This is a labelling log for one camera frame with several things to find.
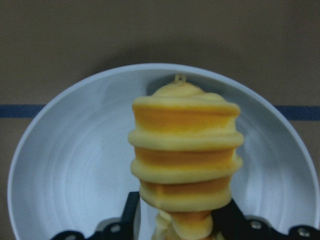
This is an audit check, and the blue plate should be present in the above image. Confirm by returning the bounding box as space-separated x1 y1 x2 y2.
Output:
7 63 320 240

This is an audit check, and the striped bread roll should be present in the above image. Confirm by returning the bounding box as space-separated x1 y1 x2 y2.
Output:
128 74 244 240

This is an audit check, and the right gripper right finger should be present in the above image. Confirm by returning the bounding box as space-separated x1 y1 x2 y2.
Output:
211 199 249 240

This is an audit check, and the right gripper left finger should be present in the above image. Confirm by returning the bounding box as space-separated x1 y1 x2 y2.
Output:
121 191 141 240

